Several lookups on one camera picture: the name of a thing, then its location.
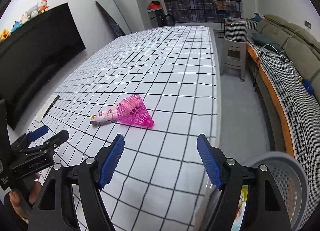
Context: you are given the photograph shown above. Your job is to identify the houndstooth sofa cover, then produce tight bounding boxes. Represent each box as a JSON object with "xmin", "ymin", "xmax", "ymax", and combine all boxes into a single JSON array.
[{"xmin": 246, "ymin": 39, "xmax": 320, "ymax": 226}]

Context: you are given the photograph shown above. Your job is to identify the white charging cable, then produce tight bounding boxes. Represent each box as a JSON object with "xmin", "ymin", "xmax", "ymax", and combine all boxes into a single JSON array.
[{"xmin": 261, "ymin": 29, "xmax": 300, "ymax": 57}]

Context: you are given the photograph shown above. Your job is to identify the houndstooth square cushion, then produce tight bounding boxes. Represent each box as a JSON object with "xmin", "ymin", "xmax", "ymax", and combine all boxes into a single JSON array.
[{"xmin": 224, "ymin": 17, "xmax": 248, "ymax": 43}]

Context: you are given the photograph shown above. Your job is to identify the grey perforated plastic basket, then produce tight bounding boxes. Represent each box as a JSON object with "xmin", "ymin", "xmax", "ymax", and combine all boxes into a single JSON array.
[{"xmin": 241, "ymin": 151, "xmax": 310, "ymax": 231}]

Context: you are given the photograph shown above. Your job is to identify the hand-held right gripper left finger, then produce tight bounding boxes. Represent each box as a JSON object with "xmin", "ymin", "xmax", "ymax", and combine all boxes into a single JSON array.
[{"xmin": 27, "ymin": 133, "xmax": 125, "ymax": 231}]

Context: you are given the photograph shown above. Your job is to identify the white plastic stool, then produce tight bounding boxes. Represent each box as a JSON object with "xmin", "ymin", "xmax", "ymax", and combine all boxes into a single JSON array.
[{"xmin": 219, "ymin": 37, "xmax": 247, "ymax": 82}]

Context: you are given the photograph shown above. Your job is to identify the grey white plush toy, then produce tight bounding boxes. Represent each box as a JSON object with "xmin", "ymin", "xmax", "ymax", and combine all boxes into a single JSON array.
[{"xmin": 26, "ymin": 4, "xmax": 40, "ymax": 19}]

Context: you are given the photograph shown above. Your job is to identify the clothes hanger stand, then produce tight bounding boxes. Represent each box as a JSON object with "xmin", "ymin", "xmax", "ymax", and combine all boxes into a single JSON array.
[{"xmin": 214, "ymin": 0, "xmax": 231, "ymax": 38}]

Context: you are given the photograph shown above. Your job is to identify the olive green sofa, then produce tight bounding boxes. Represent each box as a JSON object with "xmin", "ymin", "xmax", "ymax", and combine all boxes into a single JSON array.
[{"xmin": 246, "ymin": 14, "xmax": 320, "ymax": 97}]

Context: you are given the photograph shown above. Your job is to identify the black pen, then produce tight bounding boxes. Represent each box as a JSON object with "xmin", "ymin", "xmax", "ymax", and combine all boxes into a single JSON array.
[{"xmin": 42, "ymin": 95, "xmax": 60, "ymax": 118}]

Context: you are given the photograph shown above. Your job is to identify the pink plastic mesh cone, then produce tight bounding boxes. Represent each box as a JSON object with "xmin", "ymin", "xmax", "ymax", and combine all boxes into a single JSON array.
[{"xmin": 114, "ymin": 94, "xmax": 154, "ymax": 128}]

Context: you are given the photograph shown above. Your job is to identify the orange white plush toy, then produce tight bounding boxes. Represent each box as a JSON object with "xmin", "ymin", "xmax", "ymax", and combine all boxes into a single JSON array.
[{"xmin": 37, "ymin": 0, "xmax": 50, "ymax": 13}]

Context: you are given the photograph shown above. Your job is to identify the teal plush toy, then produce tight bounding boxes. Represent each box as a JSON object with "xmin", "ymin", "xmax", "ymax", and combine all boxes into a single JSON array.
[{"xmin": 252, "ymin": 12, "xmax": 266, "ymax": 23}]

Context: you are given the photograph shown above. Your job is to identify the person's left hand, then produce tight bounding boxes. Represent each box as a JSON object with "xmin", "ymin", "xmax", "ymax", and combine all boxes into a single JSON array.
[{"xmin": 4, "ymin": 172, "xmax": 42, "ymax": 221}]

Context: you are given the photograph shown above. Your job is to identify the small blue object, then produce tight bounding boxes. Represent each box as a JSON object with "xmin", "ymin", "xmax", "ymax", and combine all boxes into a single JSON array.
[{"xmin": 302, "ymin": 78, "xmax": 315, "ymax": 95}]

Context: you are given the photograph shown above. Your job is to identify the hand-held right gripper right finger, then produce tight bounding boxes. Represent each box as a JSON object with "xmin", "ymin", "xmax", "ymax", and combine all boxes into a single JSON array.
[{"xmin": 197, "ymin": 133, "xmax": 293, "ymax": 231}]

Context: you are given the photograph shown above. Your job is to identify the black flat television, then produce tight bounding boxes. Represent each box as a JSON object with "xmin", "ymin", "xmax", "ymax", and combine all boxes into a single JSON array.
[{"xmin": 0, "ymin": 2, "xmax": 86, "ymax": 130}]

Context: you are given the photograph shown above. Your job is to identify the dark round bag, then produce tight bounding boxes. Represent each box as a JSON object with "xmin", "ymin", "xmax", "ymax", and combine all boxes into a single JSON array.
[{"xmin": 160, "ymin": 14, "xmax": 175, "ymax": 27}]

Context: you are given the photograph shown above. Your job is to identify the dark teal pillow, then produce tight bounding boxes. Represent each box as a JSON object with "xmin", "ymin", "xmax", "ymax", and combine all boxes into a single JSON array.
[{"xmin": 251, "ymin": 32, "xmax": 283, "ymax": 49}]

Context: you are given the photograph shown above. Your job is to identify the white low cabinet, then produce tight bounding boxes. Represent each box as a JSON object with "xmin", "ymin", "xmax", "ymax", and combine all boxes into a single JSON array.
[{"xmin": 147, "ymin": 8, "xmax": 165, "ymax": 29}]

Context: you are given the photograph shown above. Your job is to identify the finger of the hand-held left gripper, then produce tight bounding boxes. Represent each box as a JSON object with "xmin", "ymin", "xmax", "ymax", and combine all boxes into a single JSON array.
[
  {"xmin": 24, "ymin": 130, "xmax": 70, "ymax": 155},
  {"xmin": 11, "ymin": 125, "xmax": 49, "ymax": 149}
]

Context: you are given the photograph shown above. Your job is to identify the pink snack packet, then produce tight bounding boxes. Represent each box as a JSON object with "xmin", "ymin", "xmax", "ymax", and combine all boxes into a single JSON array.
[{"xmin": 90, "ymin": 105, "xmax": 123, "ymax": 127}]

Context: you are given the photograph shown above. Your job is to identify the yellow blue printed packet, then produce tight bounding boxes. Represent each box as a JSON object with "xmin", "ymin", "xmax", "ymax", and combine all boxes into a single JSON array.
[{"xmin": 230, "ymin": 186, "xmax": 250, "ymax": 231}]

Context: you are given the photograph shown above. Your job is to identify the leaning wall mirror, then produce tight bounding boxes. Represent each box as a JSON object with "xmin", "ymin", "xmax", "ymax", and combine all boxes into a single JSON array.
[{"xmin": 95, "ymin": 0, "xmax": 132, "ymax": 39}]

